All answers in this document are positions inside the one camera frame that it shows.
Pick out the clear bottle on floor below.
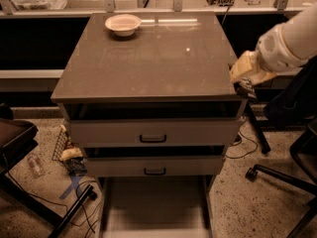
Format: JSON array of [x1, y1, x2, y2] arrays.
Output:
[[27, 154, 45, 178]]

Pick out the wire basket with snacks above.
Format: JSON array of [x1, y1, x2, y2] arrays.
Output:
[[52, 125, 86, 174]]

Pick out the middle drawer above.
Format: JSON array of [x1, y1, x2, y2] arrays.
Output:
[[84, 146, 224, 178]]

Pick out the open bottom drawer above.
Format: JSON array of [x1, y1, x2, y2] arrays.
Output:
[[95, 176, 215, 238]]

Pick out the top drawer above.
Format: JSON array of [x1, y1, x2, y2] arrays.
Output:
[[64, 101, 246, 148]]

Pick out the black office chair right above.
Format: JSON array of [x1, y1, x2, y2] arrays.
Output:
[[245, 57, 317, 238]]

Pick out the white paper bowl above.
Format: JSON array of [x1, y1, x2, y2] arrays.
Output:
[[105, 14, 142, 37]]

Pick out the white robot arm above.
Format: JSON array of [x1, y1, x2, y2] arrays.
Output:
[[230, 4, 317, 85]]

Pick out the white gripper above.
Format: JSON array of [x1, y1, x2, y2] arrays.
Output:
[[230, 24, 308, 85]]

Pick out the black floor cable left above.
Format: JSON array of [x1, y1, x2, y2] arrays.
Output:
[[6, 172, 102, 238]]

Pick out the black floor cable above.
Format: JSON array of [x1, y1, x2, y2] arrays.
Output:
[[225, 117, 260, 161], [6, 172, 102, 238]]

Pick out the grey drawer cabinet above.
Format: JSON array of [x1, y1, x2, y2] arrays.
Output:
[[50, 11, 249, 238]]

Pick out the black chair left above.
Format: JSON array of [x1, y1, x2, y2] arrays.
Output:
[[0, 103, 97, 238]]

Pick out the black floor cable right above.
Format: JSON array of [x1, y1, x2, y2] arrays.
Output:
[[225, 117, 260, 161]]

